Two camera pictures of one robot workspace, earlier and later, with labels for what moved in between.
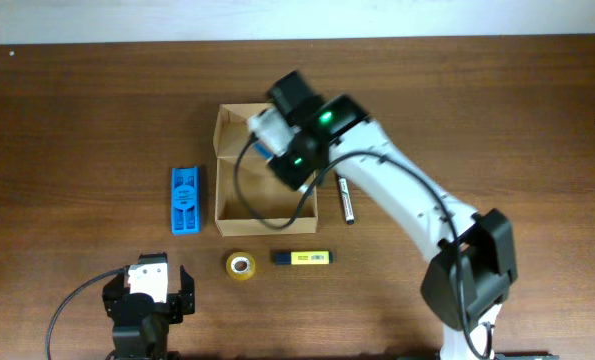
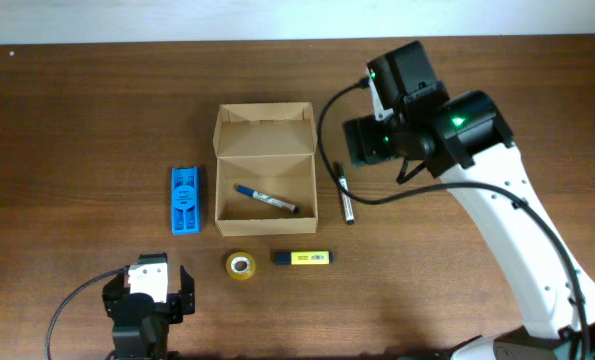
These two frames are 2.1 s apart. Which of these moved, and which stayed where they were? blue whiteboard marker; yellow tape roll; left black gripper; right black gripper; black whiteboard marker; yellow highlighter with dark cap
Moved: right black gripper; blue whiteboard marker
Stayed: black whiteboard marker; yellow tape roll; yellow highlighter with dark cap; left black gripper
